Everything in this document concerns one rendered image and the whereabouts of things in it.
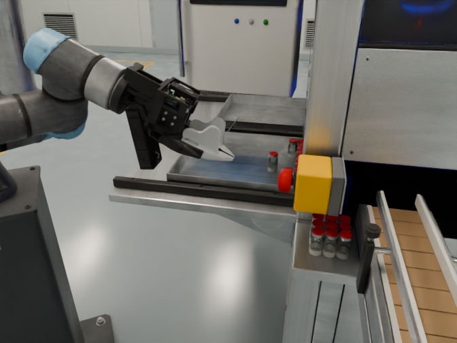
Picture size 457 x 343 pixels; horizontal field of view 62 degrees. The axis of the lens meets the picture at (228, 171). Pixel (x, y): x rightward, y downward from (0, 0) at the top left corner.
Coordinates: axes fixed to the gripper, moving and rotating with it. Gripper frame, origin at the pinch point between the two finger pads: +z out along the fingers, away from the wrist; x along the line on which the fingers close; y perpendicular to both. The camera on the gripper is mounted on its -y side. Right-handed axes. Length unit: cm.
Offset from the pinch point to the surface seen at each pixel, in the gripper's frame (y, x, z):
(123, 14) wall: -176, 558, -242
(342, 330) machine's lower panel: -28, 5, 41
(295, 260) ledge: -7.3, -6.4, 18.2
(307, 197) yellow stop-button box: 2.9, -3.7, 14.2
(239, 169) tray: -14.2, 23.0, 4.8
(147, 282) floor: -116, 63, -2
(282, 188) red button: 1.3, -2.1, 10.5
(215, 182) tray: -13.1, 11.6, 1.1
